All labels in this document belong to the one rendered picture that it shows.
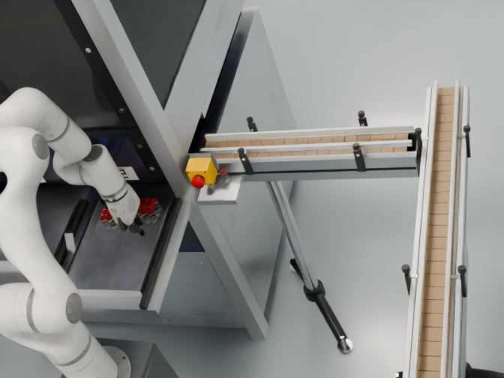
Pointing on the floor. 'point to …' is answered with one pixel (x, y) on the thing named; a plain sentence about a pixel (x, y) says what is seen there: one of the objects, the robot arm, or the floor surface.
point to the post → (168, 153)
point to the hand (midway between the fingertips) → (135, 224)
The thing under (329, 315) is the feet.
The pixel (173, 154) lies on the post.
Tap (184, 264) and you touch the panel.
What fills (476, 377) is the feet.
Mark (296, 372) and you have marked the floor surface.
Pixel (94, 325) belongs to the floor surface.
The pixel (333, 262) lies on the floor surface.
